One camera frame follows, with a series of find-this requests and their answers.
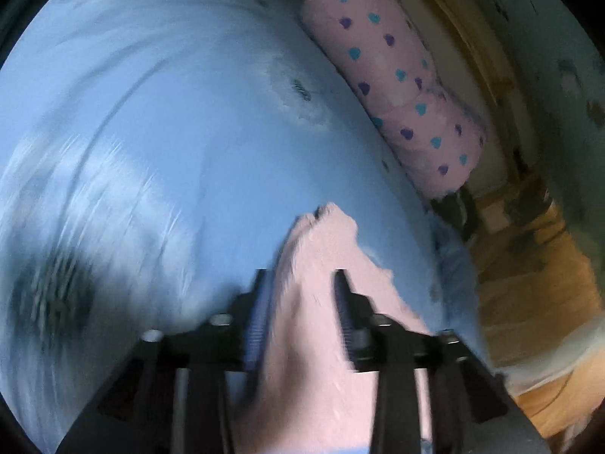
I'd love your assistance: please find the dark patterned cloth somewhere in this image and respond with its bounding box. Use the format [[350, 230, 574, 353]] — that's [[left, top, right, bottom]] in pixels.
[[431, 185, 481, 242]]

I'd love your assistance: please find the light blue dandelion bedsheet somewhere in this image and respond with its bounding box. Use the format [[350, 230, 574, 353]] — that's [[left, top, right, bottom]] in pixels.
[[1, 0, 487, 453]]

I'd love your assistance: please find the pink knitted sweater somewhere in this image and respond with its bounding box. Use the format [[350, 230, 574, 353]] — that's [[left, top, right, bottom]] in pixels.
[[233, 203, 429, 453]]

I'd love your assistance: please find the pink heart-patterned pillow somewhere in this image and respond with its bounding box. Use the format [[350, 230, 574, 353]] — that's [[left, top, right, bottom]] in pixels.
[[301, 0, 487, 199]]

